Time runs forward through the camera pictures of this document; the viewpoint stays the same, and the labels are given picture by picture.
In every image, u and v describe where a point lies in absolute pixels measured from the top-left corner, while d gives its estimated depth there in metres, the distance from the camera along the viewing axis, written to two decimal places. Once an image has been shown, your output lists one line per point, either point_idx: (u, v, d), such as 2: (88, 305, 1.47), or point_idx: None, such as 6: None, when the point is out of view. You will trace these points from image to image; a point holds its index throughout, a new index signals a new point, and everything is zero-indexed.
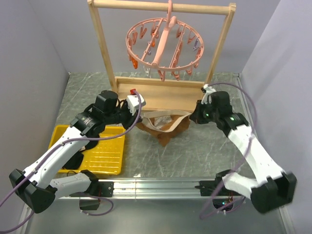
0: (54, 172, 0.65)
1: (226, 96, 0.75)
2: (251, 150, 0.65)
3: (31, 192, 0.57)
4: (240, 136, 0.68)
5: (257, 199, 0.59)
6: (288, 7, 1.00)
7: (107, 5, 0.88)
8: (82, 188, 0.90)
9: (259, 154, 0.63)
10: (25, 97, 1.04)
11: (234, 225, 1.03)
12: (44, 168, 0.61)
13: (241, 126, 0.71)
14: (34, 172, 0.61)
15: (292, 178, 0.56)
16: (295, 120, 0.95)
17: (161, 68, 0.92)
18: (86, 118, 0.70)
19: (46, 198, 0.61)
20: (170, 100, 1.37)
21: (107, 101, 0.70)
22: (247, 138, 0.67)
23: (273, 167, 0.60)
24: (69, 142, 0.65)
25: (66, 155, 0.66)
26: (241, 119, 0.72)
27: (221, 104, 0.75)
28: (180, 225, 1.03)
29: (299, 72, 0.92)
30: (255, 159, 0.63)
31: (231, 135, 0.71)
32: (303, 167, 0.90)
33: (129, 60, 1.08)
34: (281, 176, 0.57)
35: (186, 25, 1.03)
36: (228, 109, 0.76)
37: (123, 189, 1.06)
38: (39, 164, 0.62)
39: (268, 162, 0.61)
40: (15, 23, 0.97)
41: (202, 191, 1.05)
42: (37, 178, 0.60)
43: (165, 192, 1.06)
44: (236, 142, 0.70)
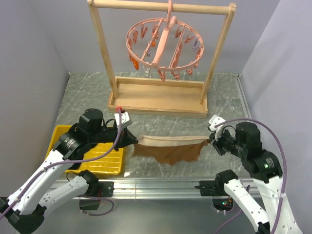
0: (39, 196, 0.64)
1: (259, 135, 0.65)
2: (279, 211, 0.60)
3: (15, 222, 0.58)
4: (270, 190, 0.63)
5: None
6: (289, 7, 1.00)
7: (107, 5, 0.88)
8: (80, 192, 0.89)
9: (283, 214, 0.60)
10: (25, 97, 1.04)
11: (233, 224, 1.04)
12: (27, 196, 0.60)
13: (273, 177, 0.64)
14: (16, 201, 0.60)
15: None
16: (295, 121, 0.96)
17: (161, 68, 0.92)
18: (68, 139, 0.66)
19: (31, 221, 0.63)
20: (170, 100, 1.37)
21: (90, 122, 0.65)
22: (277, 195, 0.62)
23: (295, 231, 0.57)
24: (51, 167, 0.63)
25: (50, 179, 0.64)
26: (275, 166, 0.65)
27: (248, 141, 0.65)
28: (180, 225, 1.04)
29: (299, 72, 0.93)
30: (281, 218, 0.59)
31: (260, 183, 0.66)
32: (303, 167, 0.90)
33: (129, 60, 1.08)
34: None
35: (185, 25, 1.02)
36: (255, 145, 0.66)
37: (123, 189, 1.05)
38: (22, 193, 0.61)
39: (294, 224, 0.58)
40: (15, 23, 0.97)
41: (202, 191, 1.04)
42: (21, 206, 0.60)
43: (165, 192, 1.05)
44: (263, 191, 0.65)
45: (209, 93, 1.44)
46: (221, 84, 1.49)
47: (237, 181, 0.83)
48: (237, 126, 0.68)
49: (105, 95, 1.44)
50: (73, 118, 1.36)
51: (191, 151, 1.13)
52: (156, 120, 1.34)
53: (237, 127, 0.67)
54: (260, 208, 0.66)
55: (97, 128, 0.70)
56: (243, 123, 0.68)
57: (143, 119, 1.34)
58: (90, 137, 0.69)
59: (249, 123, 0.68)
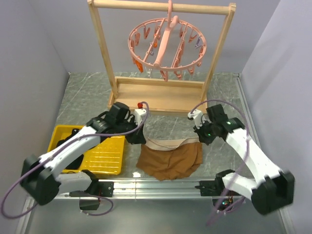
0: (66, 164, 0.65)
1: (220, 106, 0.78)
2: (250, 153, 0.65)
3: (44, 178, 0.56)
4: (236, 138, 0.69)
5: (258, 200, 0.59)
6: (289, 7, 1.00)
7: (107, 5, 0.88)
8: (82, 187, 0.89)
9: (256, 154, 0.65)
10: (25, 97, 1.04)
11: (233, 225, 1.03)
12: (60, 157, 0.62)
13: (237, 129, 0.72)
14: (50, 159, 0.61)
15: (289, 176, 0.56)
16: (295, 120, 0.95)
17: (163, 68, 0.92)
18: (100, 121, 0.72)
19: (49, 190, 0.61)
20: (170, 100, 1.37)
21: (121, 110, 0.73)
22: (243, 140, 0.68)
23: (270, 166, 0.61)
24: (85, 138, 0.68)
25: (80, 148, 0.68)
26: (237, 123, 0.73)
27: (214, 115, 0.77)
28: (180, 225, 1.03)
29: (299, 72, 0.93)
30: (252, 159, 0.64)
31: (228, 138, 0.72)
32: (303, 167, 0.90)
33: (133, 63, 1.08)
34: (279, 175, 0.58)
35: (188, 24, 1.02)
36: (223, 119, 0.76)
37: (123, 189, 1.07)
38: (55, 152, 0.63)
39: (266, 162, 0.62)
40: (15, 23, 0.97)
41: (201, 190, 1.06)
42: (53, 165, 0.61)
43: (166, 192, 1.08)
44: (234, 145, 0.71)
45: (209, 93, 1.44)
46: (221, 84, 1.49)
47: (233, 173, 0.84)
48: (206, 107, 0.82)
49: (105, 95, 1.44)
50: (73, 118, 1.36)
51: (190, 152, 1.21)
52: (156, 120, 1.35)
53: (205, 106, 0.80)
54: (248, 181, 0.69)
55: (122, 119, 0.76)
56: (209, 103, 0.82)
57: None
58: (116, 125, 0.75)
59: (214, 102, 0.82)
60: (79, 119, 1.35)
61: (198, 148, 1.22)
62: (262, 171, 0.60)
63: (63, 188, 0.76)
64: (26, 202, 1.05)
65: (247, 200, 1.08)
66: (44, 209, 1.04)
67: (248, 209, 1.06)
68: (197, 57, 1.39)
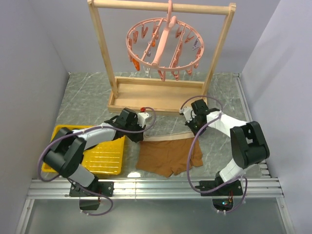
0: (88, 144, 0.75)
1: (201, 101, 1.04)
2: (221, 118, 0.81)
3: (79, 142, 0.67)
4: (212, 115, 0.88)
5: (237, 150, 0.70)
6: (289, 8, 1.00)
7: (107, 5, 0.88)
8: (85, 183, 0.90)
9: (227, 119, 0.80)
10: (25, 97, 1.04)
11: (234, 225, 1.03)
12: (89, 134, 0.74)
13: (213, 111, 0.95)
14: (83, 132, 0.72)
15: (254, 123, 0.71)
16: (295, 120, 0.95)
17: (161, 68, 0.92)
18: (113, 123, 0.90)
19: (76, 159, 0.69)
20: (170, 100, 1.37)
21: (130, 114, 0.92)
22: (217, 114, 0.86)
23: (239, 122, 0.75)
24: (107, 128, 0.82)
25: (101, 135, 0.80)
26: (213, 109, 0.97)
27: (197, 108, 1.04)
28: (180, 225, 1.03)
29: (298, 72, 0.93)
30: (224, 122, 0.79)
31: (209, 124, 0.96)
32: (302, 166, 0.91)
33: (130, 60, 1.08)
34: (246, 126, 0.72)
35: (186, 25, 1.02)
36: (204, 111, 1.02)
37: (123, 189, 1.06)
38: (87, 129, 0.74)
39: (234, 120, 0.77)
40: (15, 23, 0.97)
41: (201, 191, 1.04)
42: (85, 137, 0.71)
43: (166, 192, 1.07)
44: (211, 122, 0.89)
45: (209, 93, 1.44)
46: (221, 84, 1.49)
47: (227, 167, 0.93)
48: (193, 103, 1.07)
49: (105, 95, 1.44)
50: (73, 118, 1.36)
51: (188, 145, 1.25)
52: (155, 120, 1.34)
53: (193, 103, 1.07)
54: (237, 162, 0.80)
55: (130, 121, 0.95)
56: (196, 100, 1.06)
57: None
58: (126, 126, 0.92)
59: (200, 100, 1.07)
60: (79, 119, 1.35)
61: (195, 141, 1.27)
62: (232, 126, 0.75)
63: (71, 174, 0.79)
64: (26, 202, 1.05)
65: (247, 200, 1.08)
66: (44, 209, 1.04)
67: (248, 208, 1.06)
68: (193, 59, 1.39)
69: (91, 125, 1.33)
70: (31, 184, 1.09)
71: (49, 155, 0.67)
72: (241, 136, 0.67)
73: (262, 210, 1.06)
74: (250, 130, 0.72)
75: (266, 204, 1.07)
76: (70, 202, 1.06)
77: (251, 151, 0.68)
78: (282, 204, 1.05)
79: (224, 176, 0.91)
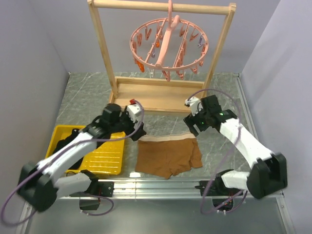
0: (62, 171, 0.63)
1: (214, 97, 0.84)
2: (242, 138, 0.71)
3: (44, 182, 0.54)
4: (229, 126, 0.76)
5: (254, 184, 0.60)
6: (288, 8, 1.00)
7: (107, 5, 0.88)
8: (86, 187, 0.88)
9: (247, 141, 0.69)
10: (25, 97, 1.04)
11: (234, 225, 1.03)
12: (58, 163, 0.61)
13: (230, 119, 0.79)
14: (48, 164, 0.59)
15: (281, 157, 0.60)
16: (295, 120, 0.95)
17: (165, 68, 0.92)
18: (95, 127, 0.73)
19: (48, 195, 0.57)
20: (170, 100, 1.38)
21: (112, 113, 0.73)
22: (236, 127, 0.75)
23: (262, 149, 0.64)
24: (82, 144, 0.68)
25: (77, 155, 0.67)
26: (229, 113, 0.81)
27: (208, 106, 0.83)
28: (180, 225, 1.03)
29: (298, 72, 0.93)
30: (244, 143, 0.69)
31: (222, 128, 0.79)
32: (302, 167, 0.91)
33: (134, 63, 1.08)
34: (270, 157, 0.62)
35: (189, 22, 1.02)
36: (216, 109, 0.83)
37: (123, 189, 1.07)
38: (54, 158, 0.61)
39: (257, 144, 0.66)
40: (15, 22, 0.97)
41: (201, 190, 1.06)
42: (51, 170, 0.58)
43: (165, 192, 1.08)
44: (227, 134, 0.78)
45: (209, 93, 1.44)
46: (221, 84, 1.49)
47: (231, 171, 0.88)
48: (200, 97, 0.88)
49: (105, 95, 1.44)
50: (73, 118, 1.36)
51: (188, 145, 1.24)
52: (156, 120, 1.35)
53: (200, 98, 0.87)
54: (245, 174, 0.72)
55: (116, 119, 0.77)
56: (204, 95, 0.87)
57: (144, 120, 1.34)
58: (111, 126, 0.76)
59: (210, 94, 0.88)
60: (79, 119, 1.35)
61: (193, 143, 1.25)
62: (254, 153, 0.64)
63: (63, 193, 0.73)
64: (25, 202, 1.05)
65: (247, 200, 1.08)
66: None
67: (248, 208, 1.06)
68: (197, 57, 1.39)
69: None
70: None
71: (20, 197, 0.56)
72: (264, 174, 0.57)
73: (262, 211, 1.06)
74: (272, 161, 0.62)
75: (266, 204, 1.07)
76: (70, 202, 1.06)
77: (271, 187, 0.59)
78: (282, 204, 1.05)
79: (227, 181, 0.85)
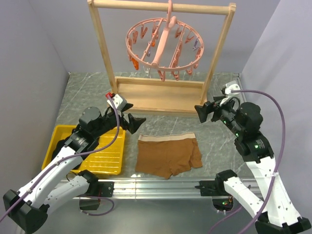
0: (48, 192, 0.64)
1: (261, 119, 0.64)
2: (274, 191, 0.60)
3: (26, 210, 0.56)
4: (262, 170, 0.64)
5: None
6: (289, 8, 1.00)
7: (107, 5, 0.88)
8: (82, 190, 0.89)
9: (278, 194, 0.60)
10: (25, 98, 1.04)
11: (234, 225, 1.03)
12: (39, 188, 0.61)
13: (263, 158, 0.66)
14: (29, 191, 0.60)
15: (307, 226, 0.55)
16: (295, 121, 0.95)
17: (161, 68, 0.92)
18: (79, 138, 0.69)
19: (38, 217, 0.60)
20: (170, 100, 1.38)
21: (90, 123, 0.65)
22: (269, 174, 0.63)
23: (291, 211, 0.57)
24: (64, 162, 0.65)
25: (61, 174, 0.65)
26: (266, 147, 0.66)
27: (247, 128, 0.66)
28: (178, 225, 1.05)
29: (298, 72, 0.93)
30: (275, 198, 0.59)
31: (251, 164, 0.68)
32: (302, 167, 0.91)
33: (129, 60, 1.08)
34: (297, 223, 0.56)
35: (186, 25, 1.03)
36: (255, 129, 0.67)
37: (123, 189, 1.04)
38: (34, 184, 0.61)
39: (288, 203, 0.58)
40: (15, 22, 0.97)
41: (201, 191, 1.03)
42: (32, 198, 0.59)
43: (165, 192, 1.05)
44: (256, 173, 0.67)
45: (209, 93, 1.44)
46: (221, 84, 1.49)
47: (236, 178, 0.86)
48: (241, 107, 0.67)
49: (105, 95, 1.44)
50: (73, 118, 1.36)
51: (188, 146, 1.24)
52: (156, 120, 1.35)
53: (240, 109, 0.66)
54: (259, 200, 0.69)
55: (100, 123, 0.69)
56: (247, 106, 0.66)
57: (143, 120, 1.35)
58: (95, 133, 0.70)
59: (255, 107, 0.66)
60: (79, 119, 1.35)
61: (193, 143, 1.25)
62: (282, 215, 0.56)
63: (57, 205, 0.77)
64: None
65: None
66: None
67: None
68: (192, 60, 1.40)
69: None
70: None
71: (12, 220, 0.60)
72: None
73: None
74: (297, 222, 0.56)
75: None
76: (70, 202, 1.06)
77: None
78: None
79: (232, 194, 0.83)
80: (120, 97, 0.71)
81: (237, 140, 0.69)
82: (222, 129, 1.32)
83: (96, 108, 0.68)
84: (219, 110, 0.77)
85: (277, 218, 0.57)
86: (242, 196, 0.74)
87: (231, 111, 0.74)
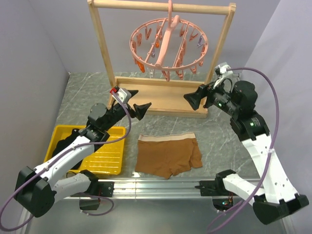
0: (61, 175, 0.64)
1: (255, 96, 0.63)
2: (271, 168, 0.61)
3: (42, 186, 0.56)
4: (258, 147, 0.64)
5: (262, 214, 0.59)
6: (289, 8, 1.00)
7: (107, 5, 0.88)
8: (83, 188, 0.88)
9: (276, 172, 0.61)
10: (25, 97, 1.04)
11: (233, 225, 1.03)
12: (55, 167, 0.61)
13: (260, 135, 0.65)
14: (46, 169, 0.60)
15: (305, 203, 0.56)
16: (295, 120, 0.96)
17: (165, 68, 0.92)
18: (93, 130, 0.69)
19: (47, 200, 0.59)
20: (171, 100, 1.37)
21: (98, 120, 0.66)
22: (265, 151, 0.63)
23: (288, 188, 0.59)
24: (80, 147, 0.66)
25: (75, 158, 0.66)
26: (262, 126, 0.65)
27: (243, 107, 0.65)
28: (179, 225, 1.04)
29: (298, 72, 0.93)
30: (271, 176, 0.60)
31: (246, 142, 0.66)
32: (303, 167, 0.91)
33: (135, 63, 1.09)
34: (294, 199, 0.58)
35: (189, 22, 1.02)
36: (249, 108, 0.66)
37: (123, 189, 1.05)
38: (51, 163, 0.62)
39: (285, 180, 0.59)
40: (15, 22, 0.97)
41: (201, 191, 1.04)
42: (48, 176, 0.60)
43: (165, 192, 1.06)
44: (251, 151, 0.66)
45: None
46: None
47: (235, 175, 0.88)
48: (236, 86, 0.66)
49: (105, 95, 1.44)
50: (73, 118, 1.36)
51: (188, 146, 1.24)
52: (156, 120, 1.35)
53: (235, 87, 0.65)
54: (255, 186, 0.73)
55: (108, 117, 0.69)
56: (242, 84, 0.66)
57: (143, 120, 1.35)
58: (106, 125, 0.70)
59: (249, 85, 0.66)
60: (79, 119, 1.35)
61: (193, 143, 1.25)
62: (280, 192, 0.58)
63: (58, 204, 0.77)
64: None
65: None
66: None
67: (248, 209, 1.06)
68: (198, 57, 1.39)
69: None
70: None
71: (19, 199, 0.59)
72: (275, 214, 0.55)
73: None
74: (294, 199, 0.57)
75: None
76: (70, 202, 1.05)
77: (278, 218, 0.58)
78: None
79: (231, 189, 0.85)
80: (123, 92, 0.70)
81: (233, 119, 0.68)
82: (222, 129, 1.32)
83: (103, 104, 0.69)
84: (212, 94, 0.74)
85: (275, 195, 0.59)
86: (238, 185, 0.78)
87: (224, 93, 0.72)
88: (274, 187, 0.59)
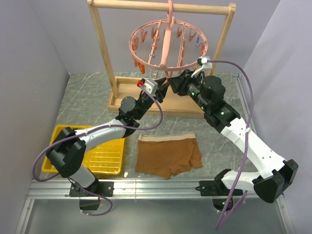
0: (91, 146, 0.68)
1: (224, 90, 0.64)
2: (250, 145, 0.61)
3: (78, 147, 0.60)
4: (236, 131, 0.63)
5: (264, 193, 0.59)
6: (289, 7, 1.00)
7: (107, 5, 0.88)
8: (85, 184, 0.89)
9: (259, 147, 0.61)
10: (25, 97, 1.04)
11: (234, 225, 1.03)
12: (92, 136, 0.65)
13: (233, 120, 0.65)
14: (85, 133, 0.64)
15: (294, 165, 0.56)
16: (294, 120, 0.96)
17: (168, 68, 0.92)
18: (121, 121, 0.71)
19: (77, 163, 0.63)
20: (170, 99, 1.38)
21: (128, 112, 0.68)
22: (243, 132, 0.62)
23: (275, 158, 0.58)
24: (114, 127, 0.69)
25: (109, 136, 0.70)
26: (232, 112, 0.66)
27: (215, 100, 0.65)
28: (179, 225, 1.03)
29: (299, 72, 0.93)
30: (255, 152, 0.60)
31: (224, 131, 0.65)
32: (303, 167, 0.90)
33: (135, 64, 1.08)
34: (284, 166, 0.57)
35: (185, 23, 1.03)
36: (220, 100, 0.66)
37: (123, 189, 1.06)
38: (90, 129, 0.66)
39: (269, 150, 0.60)
40: (15, 22, 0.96)
41: (201, 191, 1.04)
42: (86, 140, 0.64)
43: (165, 192, 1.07)
44: (231, 137, 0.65)
45: None
46: None
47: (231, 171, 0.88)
48: (204, 82, 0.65)
49: (105, 95, 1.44)
50: (73, 117, 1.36)
51: (188, 146, 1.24)
52: (156, 120, 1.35)
53: (204, 85, 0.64)
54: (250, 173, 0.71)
55: (139, 109, 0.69)
56: (209, 79, 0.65)
57: (143, 120, 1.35)
58: (137, 116, 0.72)
59: (216, 79, 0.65)
60: (79, 119, 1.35)
61: (193, 143, 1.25)
62: (267, 164, 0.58)
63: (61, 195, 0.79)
64: (26, 202, 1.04)
65: (247, 200, 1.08)
66: (44, 210, 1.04)
67: (247, 208, 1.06)
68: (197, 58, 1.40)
69: (91, 125, 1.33)
70: (31, 184, 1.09)
71: (51, 154, 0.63)
72: (271, 185, 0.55)
73: (262, 211, 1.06)
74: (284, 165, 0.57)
75: (266, 204, 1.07)
76: (70, 202, 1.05)
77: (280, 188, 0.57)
78: (282, 204, 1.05)
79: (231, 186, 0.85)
80: (149, 83, 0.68)
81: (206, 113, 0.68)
82: None
83: (133, 98, 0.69)
84: (186, 84, 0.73)
85: (265, 169, 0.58)
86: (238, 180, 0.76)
87: (198, 84, 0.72)
88: (262, 162, 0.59)
